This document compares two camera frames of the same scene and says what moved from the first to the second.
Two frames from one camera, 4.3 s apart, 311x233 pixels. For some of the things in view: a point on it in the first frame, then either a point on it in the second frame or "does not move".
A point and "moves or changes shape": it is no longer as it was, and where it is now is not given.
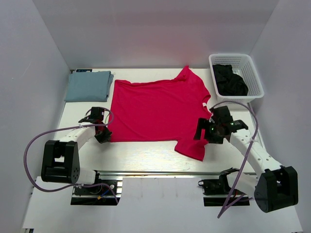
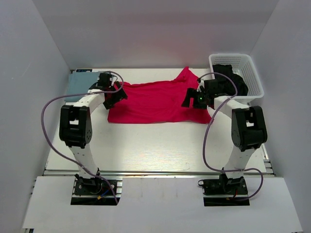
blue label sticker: [83, 70] does not move
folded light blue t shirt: [93, 86] does not move
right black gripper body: [202, 129] -> [191, 98]
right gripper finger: [203, 124] -> [190, 93]
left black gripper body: [102, 135] -> [115, 97]
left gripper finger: [102, 133] -> [109, 102]
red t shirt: [165, 111] moves or changes shape
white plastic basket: [243, 64] does not move
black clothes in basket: [229, 83] does not move
